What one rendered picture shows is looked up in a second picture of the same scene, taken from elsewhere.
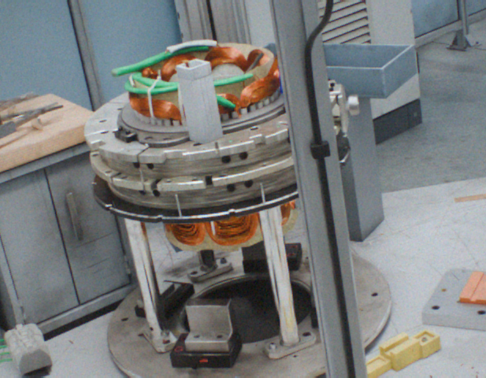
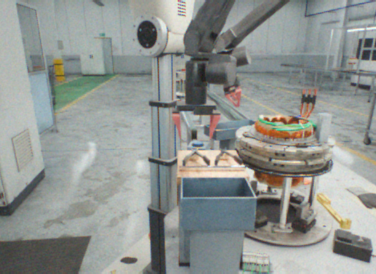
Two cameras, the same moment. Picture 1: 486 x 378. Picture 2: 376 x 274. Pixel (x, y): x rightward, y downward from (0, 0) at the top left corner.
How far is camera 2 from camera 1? 1.47 m
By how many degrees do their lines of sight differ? 57
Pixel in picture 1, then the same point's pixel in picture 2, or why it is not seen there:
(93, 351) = (262, 248)
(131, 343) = (277, 235)
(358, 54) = (233, 124)
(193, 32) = (170, 125)
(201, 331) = (303, 216)
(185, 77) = (328, 118)
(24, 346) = (263, 258)
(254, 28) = not seen: outside the picture
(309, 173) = not seen: outside the picture
